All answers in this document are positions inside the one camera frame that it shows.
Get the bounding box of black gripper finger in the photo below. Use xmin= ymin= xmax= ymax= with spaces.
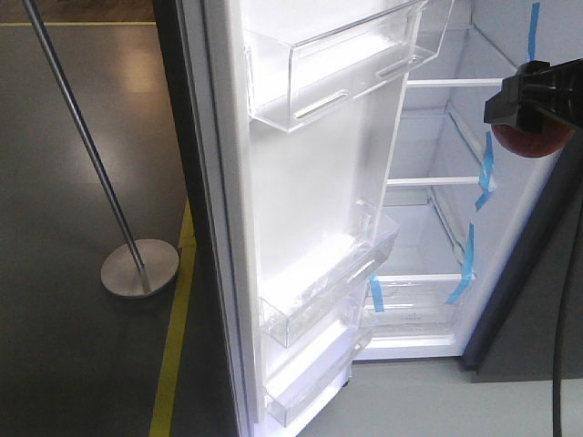
xmin=484 ymin=59 xmax=582 ymax=133

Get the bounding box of red yellow apple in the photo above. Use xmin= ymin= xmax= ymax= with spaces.
xmin=492 ymin=124 xmax=575 ymax=158

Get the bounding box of grey fridge with door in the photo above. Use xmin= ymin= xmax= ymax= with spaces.
xmin=154 ymin=1 xmax=582 ymax=436

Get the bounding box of clear fridge crisper drawer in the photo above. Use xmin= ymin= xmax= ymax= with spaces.
xmin=364 ymin=274 xmax=471 ymax=339

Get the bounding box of clear upper door bin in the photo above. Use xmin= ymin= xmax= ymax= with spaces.
xmin=240 ymin=1 xmax=454 ymax=132

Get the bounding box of clear door bin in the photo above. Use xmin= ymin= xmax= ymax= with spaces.
xmin=240 ymin=1 xmax=454 ymax=132
xmin=260 ymin=200 xmax=398 ymax=348
xmin=263 ymin=297 xmax=372 ymax=427

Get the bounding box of clear middle door bin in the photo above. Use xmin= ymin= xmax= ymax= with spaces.
xmin=260 ymin=200 xmax=398 ymax=348

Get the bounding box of clear lower door bin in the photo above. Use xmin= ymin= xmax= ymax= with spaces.
xmin=263 ymin=297 xmax=372 ymax=427

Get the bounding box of silver pole stand round base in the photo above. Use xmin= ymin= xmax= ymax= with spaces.
xmin=23 ymin=1 xmax=179 ymax=300

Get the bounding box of yellow floor tape line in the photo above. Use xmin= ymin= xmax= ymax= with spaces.
xmin=148 ymin=201 xmax=197 ymax=437

